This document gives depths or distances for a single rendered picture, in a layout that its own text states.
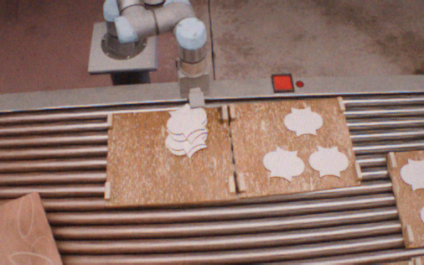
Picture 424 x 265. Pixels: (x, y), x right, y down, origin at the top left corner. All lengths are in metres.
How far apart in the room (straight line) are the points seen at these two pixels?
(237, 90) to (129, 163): 0.48
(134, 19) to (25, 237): 0.70
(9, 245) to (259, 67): 2.03
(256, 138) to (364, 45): 1.80
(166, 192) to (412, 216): 0.81
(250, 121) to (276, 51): 1.49
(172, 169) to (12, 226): 0.54
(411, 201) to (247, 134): 0.60
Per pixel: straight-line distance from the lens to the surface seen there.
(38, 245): 1.50
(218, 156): 1.66
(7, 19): 3.68
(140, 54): 1.99
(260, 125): 1.72
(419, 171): 1.77
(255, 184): 1.62
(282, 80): 1.85
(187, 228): 1.57
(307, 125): 1.74
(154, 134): 1.71
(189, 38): 1.29
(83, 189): 1.67
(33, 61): 3.32
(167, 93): 1.82
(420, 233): 1.68
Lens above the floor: 2.38
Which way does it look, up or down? 58 degrees down
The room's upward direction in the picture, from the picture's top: straight up
